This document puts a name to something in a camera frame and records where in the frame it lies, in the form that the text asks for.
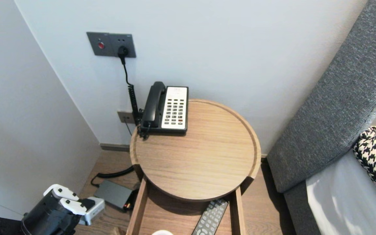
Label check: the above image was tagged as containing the black TV remote control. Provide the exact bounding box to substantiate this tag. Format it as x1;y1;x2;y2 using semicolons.
192;198;229;235

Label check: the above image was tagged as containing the grey wall socket panel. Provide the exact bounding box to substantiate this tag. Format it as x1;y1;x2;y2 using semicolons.
86;32;136;58

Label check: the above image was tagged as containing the grey fabric headboard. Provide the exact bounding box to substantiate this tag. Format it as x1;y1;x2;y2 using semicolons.
266;0;376;194

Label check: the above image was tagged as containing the small grey wall outlet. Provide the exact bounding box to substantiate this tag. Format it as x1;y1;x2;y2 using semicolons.
117;111;136;125

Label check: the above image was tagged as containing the black telephone handset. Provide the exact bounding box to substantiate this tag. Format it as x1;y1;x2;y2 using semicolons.
141;82;166;128

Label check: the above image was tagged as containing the black plug with coiled cable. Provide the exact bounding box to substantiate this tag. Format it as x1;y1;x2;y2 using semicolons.
118;46;142;126

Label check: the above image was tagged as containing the round wooden side table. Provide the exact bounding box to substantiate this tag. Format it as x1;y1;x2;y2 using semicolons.
130;99;261;203
126;176;248;235

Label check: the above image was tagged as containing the grey power adapter box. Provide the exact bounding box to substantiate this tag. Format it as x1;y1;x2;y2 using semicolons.
94;180;133;210

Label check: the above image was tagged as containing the black white desk telephone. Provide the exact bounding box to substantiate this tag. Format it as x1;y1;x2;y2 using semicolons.
141;86;189;133

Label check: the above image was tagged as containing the thick black floor cable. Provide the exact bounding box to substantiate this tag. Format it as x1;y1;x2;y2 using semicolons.
91;165;137;187

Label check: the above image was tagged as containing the curly black handset cord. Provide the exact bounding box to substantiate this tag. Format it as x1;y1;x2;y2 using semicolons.
137;122;151;140

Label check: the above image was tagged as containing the grey fabric bed frame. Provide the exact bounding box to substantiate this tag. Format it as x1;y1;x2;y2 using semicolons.
283;181;322;235

